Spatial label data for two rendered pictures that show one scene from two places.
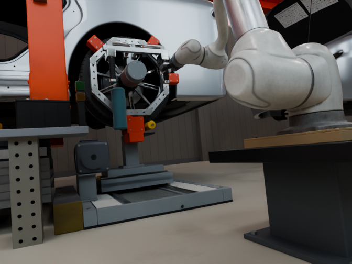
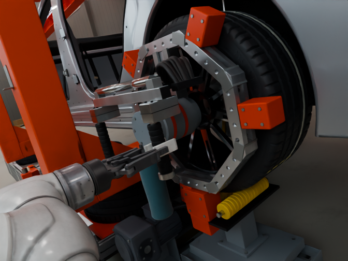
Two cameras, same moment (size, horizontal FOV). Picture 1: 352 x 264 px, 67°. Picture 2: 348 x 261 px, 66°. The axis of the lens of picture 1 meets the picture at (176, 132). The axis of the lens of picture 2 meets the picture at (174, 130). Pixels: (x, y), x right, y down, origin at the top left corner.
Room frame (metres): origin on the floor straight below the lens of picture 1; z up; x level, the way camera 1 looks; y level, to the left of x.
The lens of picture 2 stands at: (1.58, -0.63, 1.01)
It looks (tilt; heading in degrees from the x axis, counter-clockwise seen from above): 12 degrees down; 78
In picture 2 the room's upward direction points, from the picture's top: 14 degrees counter-clockwise
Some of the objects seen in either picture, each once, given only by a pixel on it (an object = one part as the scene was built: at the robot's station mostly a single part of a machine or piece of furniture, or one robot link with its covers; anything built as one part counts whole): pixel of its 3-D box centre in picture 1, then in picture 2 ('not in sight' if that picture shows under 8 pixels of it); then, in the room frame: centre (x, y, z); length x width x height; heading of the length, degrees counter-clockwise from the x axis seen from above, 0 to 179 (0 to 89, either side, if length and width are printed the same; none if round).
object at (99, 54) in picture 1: (130, 77); (182, 115); (1.82, 0.28, 0.85); 0.54 x 0.07 x 0.54; 114
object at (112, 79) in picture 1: (112, 69); (105, 141); (1.54, 0.34, 0.83); 0.04 x 0.04 x 0.16
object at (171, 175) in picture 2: (165, 71); (160, 148); (1.67, 0.03, 0.83); 0.04 x 0.04 x 0.16
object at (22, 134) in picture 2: not in sight; (43, 133); (0.85, 2.52, 0.69); 0.52 x 0.17 x 0.35; 24
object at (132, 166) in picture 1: (130, 154); (238, 221); (1.98, 0.35, 0.32); 0.40 x 0.30 x 0.28; 114
